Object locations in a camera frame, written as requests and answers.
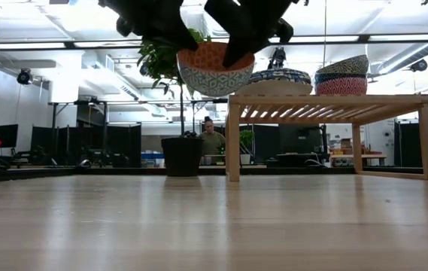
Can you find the green plant in black pot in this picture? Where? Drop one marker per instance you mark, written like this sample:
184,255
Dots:
181,156

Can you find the blue storage bins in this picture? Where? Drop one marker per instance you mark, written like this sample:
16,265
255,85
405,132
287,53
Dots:
149,155

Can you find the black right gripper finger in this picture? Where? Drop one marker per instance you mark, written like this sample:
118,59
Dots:
241,37

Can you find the black computer monitor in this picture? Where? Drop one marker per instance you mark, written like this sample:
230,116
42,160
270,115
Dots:
6,135

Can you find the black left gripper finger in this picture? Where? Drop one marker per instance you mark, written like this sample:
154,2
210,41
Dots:
176,28

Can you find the dark hanging camera rig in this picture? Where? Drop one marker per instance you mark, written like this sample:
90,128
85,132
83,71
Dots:
278,58

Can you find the blue bowl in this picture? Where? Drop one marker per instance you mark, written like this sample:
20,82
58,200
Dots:
341,87

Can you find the black round spotlight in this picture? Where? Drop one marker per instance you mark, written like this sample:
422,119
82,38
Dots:
24,76
419,65

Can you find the person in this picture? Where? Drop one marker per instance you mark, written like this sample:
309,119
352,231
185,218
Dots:
212,142

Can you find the orange bowl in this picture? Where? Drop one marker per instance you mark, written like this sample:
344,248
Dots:
213,81

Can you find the blue white patterned plate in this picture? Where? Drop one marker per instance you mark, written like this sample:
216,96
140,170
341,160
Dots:
281,75
281,71
274,89
281,80

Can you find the wooden slatted shelf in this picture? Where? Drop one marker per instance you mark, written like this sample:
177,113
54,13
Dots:
330,99

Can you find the wooden work table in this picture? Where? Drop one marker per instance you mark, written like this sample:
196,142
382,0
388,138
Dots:
356,156

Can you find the black metal table frame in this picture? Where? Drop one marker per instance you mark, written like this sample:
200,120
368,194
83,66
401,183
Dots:
85,171

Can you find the small plant in white pot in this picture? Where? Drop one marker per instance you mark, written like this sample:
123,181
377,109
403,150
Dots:
246,137

